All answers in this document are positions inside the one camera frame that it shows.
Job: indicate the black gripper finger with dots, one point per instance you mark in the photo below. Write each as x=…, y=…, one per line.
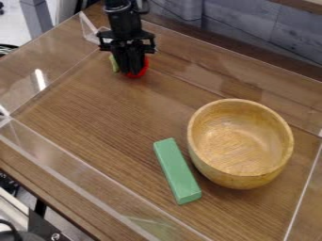
x=136, y=60
x=122, y=59

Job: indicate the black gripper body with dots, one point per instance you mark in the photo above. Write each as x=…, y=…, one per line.
x=142, y=39

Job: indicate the red plush strawberry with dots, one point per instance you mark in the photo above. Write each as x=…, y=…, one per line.
x=130, y=75

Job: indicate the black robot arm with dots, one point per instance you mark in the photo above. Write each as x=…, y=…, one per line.
x=123, y=13

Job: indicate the grey table leg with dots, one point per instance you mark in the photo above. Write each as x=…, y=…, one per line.
x=38, y=16

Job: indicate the wooden bowl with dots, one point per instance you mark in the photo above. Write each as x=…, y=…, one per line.
x=239, y=142

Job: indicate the green rectangular block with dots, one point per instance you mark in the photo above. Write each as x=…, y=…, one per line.
x=178, y=174

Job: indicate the black clamp device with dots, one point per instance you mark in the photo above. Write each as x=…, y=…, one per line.
x=36, y=232

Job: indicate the clear acrylic enclosure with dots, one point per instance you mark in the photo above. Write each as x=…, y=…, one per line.
x=159, y=138

